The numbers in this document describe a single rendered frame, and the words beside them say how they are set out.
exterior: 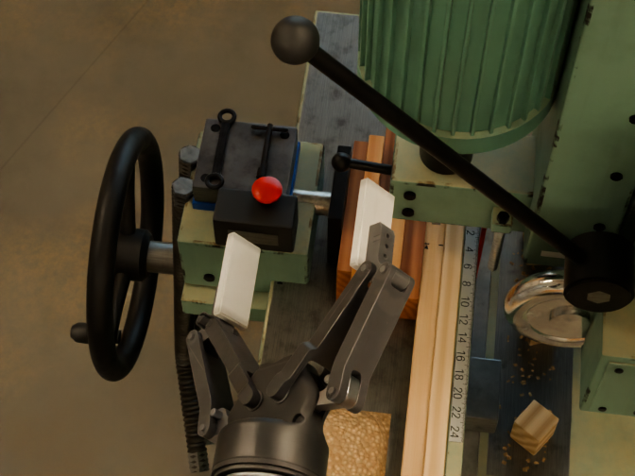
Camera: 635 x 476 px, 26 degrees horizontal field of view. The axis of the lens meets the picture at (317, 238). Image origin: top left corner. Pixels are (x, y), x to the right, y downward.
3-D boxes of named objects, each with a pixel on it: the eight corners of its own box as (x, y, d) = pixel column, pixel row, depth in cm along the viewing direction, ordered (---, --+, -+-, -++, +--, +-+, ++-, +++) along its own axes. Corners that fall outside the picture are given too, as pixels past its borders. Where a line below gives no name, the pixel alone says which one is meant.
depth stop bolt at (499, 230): (483, 252, 139) (493, 201, 131) (503, 255, 139) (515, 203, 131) (482, 270, 138) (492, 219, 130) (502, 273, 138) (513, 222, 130)
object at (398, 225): (401, 140, 153) (403, 110, 148) (414, 141, 153) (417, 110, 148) (381, 314, 142) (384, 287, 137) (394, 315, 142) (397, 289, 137)
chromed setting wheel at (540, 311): (497, 318, 135) (512, 255, 124) (624, 332, 134) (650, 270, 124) (495, 346, 133) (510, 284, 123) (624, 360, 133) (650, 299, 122)
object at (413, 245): (408, 189, 150) (411, 165, 146) (428, 191, 150) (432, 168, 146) (394, 317, 142) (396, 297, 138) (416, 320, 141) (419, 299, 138)
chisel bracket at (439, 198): (392, 169, 141) (396, 120, 134) (529, 183, 140) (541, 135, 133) (386, 230, 137) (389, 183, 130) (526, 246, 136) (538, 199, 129)
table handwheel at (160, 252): (134, 83, 161) (68, 197, 136) (302, 101, 160) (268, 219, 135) (135, 293, 176) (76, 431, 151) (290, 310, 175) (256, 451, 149)
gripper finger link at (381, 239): (360, 289, 91) (394, 278, 89) (368, 225, 94) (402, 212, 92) (375, 299, 92) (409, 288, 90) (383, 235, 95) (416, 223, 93)
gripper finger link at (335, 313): (262, 390, 92) (271, 399, 91) (358, 252, 91) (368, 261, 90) (302, 412, 94) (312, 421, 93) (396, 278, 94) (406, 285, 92)
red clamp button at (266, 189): (254, 178, 137) (253, 173, 136) (283, 181, 136) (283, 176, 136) (249, 203, 135) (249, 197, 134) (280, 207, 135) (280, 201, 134)
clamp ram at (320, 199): (282, 186, 149) (280, 138, 142) (351, 193, 149) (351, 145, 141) (270, 257, 145) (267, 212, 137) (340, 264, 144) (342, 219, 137)
